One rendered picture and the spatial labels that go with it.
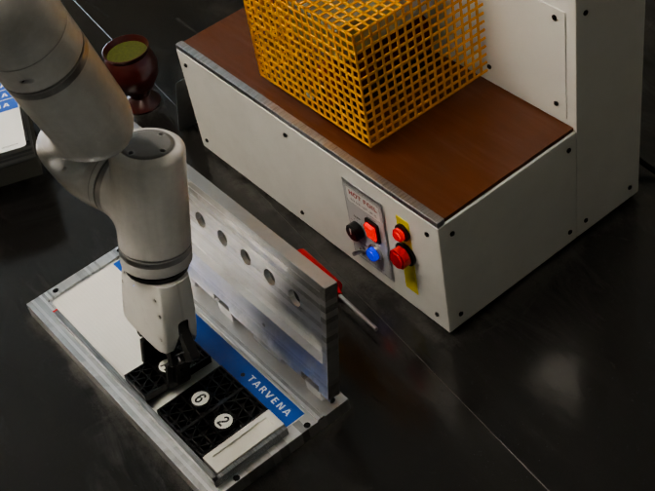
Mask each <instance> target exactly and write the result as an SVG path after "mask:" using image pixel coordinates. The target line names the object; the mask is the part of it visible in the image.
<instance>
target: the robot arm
mask: <svg viewBox="0 0 655 491"><path fill-rule="evenodd" d="M0 84H1V85H2V86H3V87H4V88H5V89H6V91H7V92H8V93H9V94H10V95H11V96H12V98H13V99H14V100H15V101H16V102H17V103H18V104H19V106H20V107H21V108H22V109H23V110H24V112H25V113H26V114H27V115H28V116H29V117H30V118H31V119H32V121H33V122H34V123H35V124H36V125H37V126H38V127H39V128H40V130H41V131H40V132H39V134H38V137H37V141H36V151H37V155H38V157H39V159H40V161H41V163H42V164H43V165H44V167H45V168H46V169H47V170H48V171H49V172H50V174H51V175H52V176H53V177H54V178H55V179H56V180H57V181H58V183H59V184H60V185H61V186H62V187H63V188H64V189H65V190H67V191H68V192H69V193H70V194H71V195H73V196H74V197H75V198H77V199H78V200H80V201H82V202H83V203H85V204H87V205H89V206H91V207H93V208H96V209H98V210H100V211H102V212H104V213H105V214H106V215H108V216H109V218H110V219H111V220H112V222H113V223H114V226H115V228H116V232H117V241H118V248H119V257H120V264H121V266H122V300H123V310H124V315H125V317H126V319H127V320H128V322H129V323H130V324H131V325H132V326H133V327H134V328H135V329H136V331H137V334H138V335H139V336H140V337H142V338H140V339H139V341H140V350H141V360H142V362H143V363H145V362H146V361H148V360H150V359H152V358H153V357H155V356H157V355H158V354H160V353H163V354H166V355H167V359H168V362H167V363H166V364H165V367H166V377H167V387H168V388H169V389H173V388H175V387H177V386H179V385H181V384H183V383H184V382H186V381H188V380H190V378H191V374H190V361H193V360H195V359H198V358H199V357H200V354H199V351H198V349H197V347H196V344H195V342H194V340H195V339H196V335H197V322H196V312H195V305H194V298H193V292H192V287H191V282H190V279H189V275H188V272H187V270H188V267H189V264H190V263H191V261H192V257H193V253H192V239H191V224H190V208H189V194H188V179H187V165H186V150H185V144H184V142H183V140H182V139H181V138H180V137H179V136H178V135H177V134H175V133H173V132H170V131H167V130H164V129H158V128H141V129H135V130H134V114H133V111H132V108H131V105H130V103H129V101H128V99H127V97H126V95H125V94H124V92H123V90H122V89H121V87H120V86H119V84H118V83H117V81H116V80H115V79H114V77H113V76H112V74H111V73H110V71H109V70H108V68H107V67H106V65H105V64H104V63H103V61H102V60H101V58H100V57H99V55H98V54H97V52H96V51H95V49H94V48H93V46H92V45H91V43H90V42H89V40H88V39H87V37H86V36H85V35H84V33H83V32H82V30H81V29H80V27H79V26H78V25H77V23H76V22H75V20H74V19H73V18H72V16H71V15H70V14H69V13H68V12H67V10H66V9H65V7H64V6H63V4H62V3H61V2H60V0H0ZM179 345H181V348H182V353H180V354H177V355H174V353H173V350H174V348H175V347H177V346H179Z"/></svg>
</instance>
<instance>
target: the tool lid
mask: <svg viewBox="0 0 655 491"><path fill-rule="evenodd" d="M186 165H187V179H188V194H189V208H190V224H191V239H192V253H193V257H192V261H191V263H190V264H189V267H188V270H187V272H188V275H189V279H190V282H192V283H193V284H194V285H195V286H197V287H199V286H200V287H201V288H202V289H204V290H205V291H206V292H207V293H208V294H209V295H210V296H211V297H213V298H214V299H215V298H217V297H218V298H219V299H220V300H222V301H223V302H224V303H225V304H226V305H227V306H228V307H229V313H231V314H232V315H233V316H234V317H235V318H236V319H237V320H238V321H240V322H241V323H242V324H243V325H244V326H245V327H246V328H247V329H249V330H250V331H251V332H252V333H253V338H254V339H255V340H256V341H257V342H258V343H259V344H260V345H261V346H262V347H264V348H265V349H266V350H267V351H268V352H269V353H270V354H271V355H272V356H274V357H275V358H276V359H277V360H278V361H279V362H280V363H282V364H284V363H287V364H288V365H289V366H290V367H291V368H292V369H294V370H295V371H296V372H297V373H298V374H299V375H300V376H303V375H306V376H307V377H309V378H310V379H311V380H312V381H313V382H314V383H315V384H316V385H318V386H319V393H320V394H322V395H323V396H324V397H325V398H326V399H327V400H330V399H332V398H333V397H336V396H337V395H339V394H340V386H339V344H338V302H337V281H335V280H334V279H333V278H332V277H330V276H329V275H328V274H327V273H325V272H324V271H323V270H321V269H320V268H319V267H318V266H316V265H315V264H314V263H313V262H311V261H310V260H309V259H308V258H306V257H305V256H304V255H302V254H301V253H300V252H299V251H297V250H296V249H295V248H294V247H292V246H291V245H290V244H288V243H287V242H286V241H285V240H283V239H282V238H281V237H279V236H278V235H277V234H276V233H274V232H273V231H272V230H271V229H269V228H268V227H267V226H266V225H264V224H263V223H262V222H260V221H259V220H258V219H257V218H255V217H254V216H253V215H252V214H250V213H249V212H248V211H247V210H245V209H244V208H243V207H241V206H240V205H239V204H237V203H236V202H235V201H234V200H232V199H231V198H230V197H229V196H227V195H226V194H225V193H224V192H222V191H221V190H220V189H218V188H217V187H216V186H215V185H213V184H212V183H211V182H210V181H208V180H207V179H206V178H205V177H203V176H202V175H201V174H199V173H198V172H197V171H196V170H194V169H193V168H192V167H190V166H189V165H188V164H187V163H186ZM200 213H201V214H202V216H203V217H204V220H205V223H206V224H205V223H204V221H203V220H202V218H201V215H200ZM222 232H223V233H224V235H225V237H226V239H227V242H226V241H225V239H224V237H223V235H222ZM245 251H246V252H247V253H248V255H249V257H250V261H249V260H248V258H247V256H246V253H245ZM269 271H270V272H271V273H272V275H273V276H274V279H275V281H273V280H272V278H271V276H270V274H269ZM293 291H295V292H296V294H297V295H298V297H299V300H300V303H299V302H298V301H297V299H296V298H295V296H294V292H293Z"/></svg>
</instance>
